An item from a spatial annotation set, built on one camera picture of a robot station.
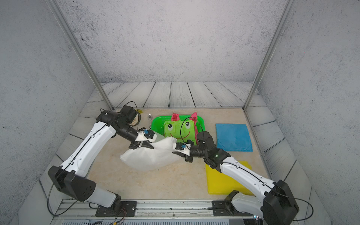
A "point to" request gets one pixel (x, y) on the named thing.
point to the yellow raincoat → (219, 183)
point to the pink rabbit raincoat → (176, 117)
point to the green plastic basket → (157, 125)
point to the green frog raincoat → (183, 131)
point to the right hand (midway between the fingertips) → (175, 148)
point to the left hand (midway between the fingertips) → (154, 144)
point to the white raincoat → (162, 155)
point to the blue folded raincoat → (233, 137)
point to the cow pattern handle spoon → (150, 117)
